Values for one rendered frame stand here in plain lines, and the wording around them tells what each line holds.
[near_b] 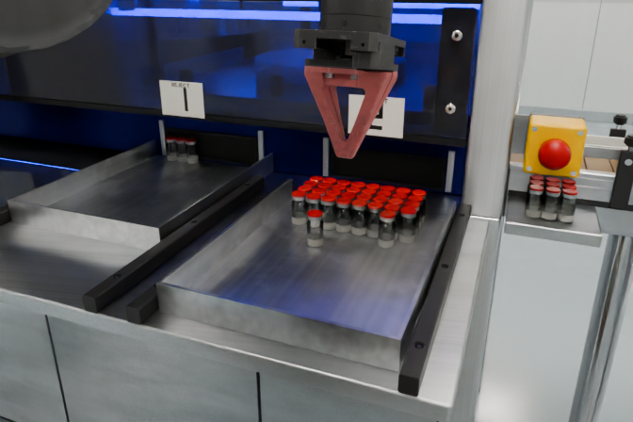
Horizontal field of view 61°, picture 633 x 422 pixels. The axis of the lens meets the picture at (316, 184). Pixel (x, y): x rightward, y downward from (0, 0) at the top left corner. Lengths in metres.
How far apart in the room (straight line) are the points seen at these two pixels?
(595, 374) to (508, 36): 0.65
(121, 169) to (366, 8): 0.71
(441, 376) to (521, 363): 1.52
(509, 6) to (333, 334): 0.48
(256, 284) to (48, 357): 0.95
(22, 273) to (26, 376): 0.90
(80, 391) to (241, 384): 0.48
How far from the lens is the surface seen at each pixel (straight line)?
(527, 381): 1.97
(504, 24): 0.77
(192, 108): 0.95
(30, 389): 1.65
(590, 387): 1.16
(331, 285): 0.63
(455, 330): 0.58
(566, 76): 5.44
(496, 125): 0.79
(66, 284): 0.70
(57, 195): 0.95
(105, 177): 1.02
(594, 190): 0.94
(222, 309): 0.56
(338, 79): 0.44
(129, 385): 1.38
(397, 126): 0.81
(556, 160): 0.77
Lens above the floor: 1.21
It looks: 21 degrees down
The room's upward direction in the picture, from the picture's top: straight up
